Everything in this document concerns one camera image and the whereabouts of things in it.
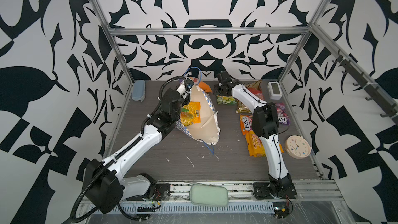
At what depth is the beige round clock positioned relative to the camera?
85cm

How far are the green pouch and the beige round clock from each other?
1.36 feet

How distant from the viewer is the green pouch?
28.2 inches
